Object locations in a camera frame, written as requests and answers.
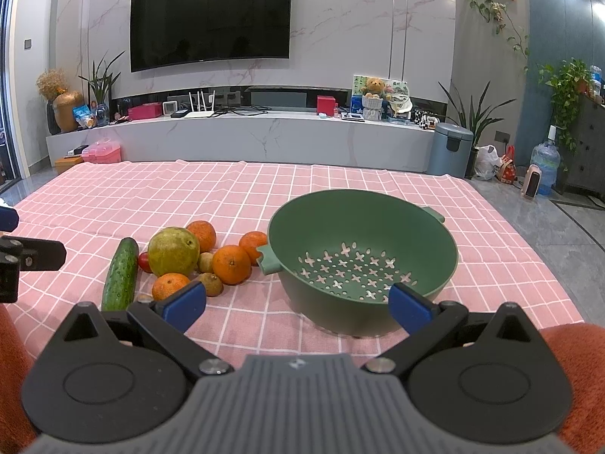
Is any green cucumber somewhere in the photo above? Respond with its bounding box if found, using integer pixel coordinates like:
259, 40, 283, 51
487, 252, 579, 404
101, 238, 138, 312

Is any orange front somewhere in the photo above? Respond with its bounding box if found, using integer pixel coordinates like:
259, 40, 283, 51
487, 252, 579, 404
152, 273, 191, 301

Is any orange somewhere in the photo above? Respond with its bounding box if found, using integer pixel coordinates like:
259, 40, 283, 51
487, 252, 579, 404
239, 231, 268, 266
212, 245, 252, 286
152, 273, 191, 301
186, 220, 217, 252

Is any red cherry tomato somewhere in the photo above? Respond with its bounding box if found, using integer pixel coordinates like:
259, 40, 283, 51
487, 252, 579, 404
137, 252, 153, 274

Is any brown longan fruit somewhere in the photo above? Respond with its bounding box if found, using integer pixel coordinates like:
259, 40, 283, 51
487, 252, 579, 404
198, 252, 213, 274
197, 273, 223, 297

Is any yellow-green pear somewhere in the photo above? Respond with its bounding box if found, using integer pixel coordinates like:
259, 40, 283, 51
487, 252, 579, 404
148, 227, 200, 277

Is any small longan fruit front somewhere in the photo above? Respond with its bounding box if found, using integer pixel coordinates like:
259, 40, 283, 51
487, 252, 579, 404
135, 295, 154, 305

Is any orange cardboard box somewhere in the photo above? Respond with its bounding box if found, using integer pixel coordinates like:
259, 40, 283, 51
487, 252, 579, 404
54, 156, 84, 175

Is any pink storage box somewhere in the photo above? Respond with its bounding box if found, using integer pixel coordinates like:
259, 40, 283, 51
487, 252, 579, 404
81, 140, 122, 164

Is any gold vase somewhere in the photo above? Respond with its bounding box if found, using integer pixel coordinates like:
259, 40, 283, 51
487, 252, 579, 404
52, 90, 84, 132

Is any pink checkered tablecloth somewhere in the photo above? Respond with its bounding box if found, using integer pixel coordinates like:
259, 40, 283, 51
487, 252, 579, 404
4, 161, 580, 364

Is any potted plant left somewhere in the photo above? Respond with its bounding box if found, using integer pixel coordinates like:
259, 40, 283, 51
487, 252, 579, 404
79, 50, 124, 126

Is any green colander bowl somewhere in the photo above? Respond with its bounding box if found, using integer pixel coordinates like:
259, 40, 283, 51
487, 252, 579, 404
258, 189, 458, 337

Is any magenta box on console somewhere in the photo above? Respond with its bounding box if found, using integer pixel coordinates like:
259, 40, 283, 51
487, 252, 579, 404
128, 103, 163, 121

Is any pink small heater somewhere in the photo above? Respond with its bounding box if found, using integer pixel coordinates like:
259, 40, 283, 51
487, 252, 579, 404
521, 164, 541, 199

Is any white plastic bag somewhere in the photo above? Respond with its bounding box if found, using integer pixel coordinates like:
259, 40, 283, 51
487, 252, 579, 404
474, 145, 503, 180

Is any grey drawer cabinet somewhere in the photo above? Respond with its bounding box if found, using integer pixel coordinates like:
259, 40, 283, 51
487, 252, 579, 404
561, 95, 605, 195

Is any blue water jug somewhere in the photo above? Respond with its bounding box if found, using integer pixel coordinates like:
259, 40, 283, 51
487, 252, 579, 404
530, 125, 561, 196

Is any white wifi router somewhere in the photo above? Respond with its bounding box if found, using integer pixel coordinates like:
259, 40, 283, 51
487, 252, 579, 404
186, 90, 216, 119

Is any blue-grey trash bin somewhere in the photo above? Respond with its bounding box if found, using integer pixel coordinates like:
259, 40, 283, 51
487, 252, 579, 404
427, 122, 474, 178

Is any grey tv console bench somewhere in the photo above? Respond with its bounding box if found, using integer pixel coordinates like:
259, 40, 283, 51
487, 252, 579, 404
46, 111, 433, 172

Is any hanging ivy plant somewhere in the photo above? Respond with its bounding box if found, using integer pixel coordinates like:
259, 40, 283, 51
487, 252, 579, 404
538, 59, 589, 152

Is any teddy bear toy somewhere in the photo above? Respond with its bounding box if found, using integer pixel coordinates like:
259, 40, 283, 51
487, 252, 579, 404
361, 77, 386, 97

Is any red box on console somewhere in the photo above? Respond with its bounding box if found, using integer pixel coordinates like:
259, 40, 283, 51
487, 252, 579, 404
316, 95, 337, 117

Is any black wall television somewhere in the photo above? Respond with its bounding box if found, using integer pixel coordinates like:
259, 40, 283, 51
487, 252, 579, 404
129, 0, 291, 72

